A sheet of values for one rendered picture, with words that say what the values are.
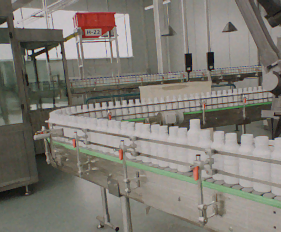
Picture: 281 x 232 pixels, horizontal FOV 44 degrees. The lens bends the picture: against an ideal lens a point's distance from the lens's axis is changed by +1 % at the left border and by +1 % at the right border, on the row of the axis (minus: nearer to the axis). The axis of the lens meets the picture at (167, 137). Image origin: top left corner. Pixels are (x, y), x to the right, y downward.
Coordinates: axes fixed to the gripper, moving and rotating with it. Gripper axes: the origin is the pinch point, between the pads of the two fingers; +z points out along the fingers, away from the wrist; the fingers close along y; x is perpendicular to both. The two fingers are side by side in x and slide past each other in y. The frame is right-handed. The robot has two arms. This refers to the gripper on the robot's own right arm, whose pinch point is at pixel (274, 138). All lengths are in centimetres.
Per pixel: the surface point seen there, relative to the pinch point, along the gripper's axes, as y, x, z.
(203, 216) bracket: -9.3, -18.3, 30.3
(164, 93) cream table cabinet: -358, 237, -81
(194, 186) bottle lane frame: -17.7, -15.9, 22.1
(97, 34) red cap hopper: -637, 240, -218
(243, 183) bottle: 1.5, -14.9, 17.0
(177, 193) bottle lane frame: -27.3, -14.1, 26.5
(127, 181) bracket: -53, -19, 27
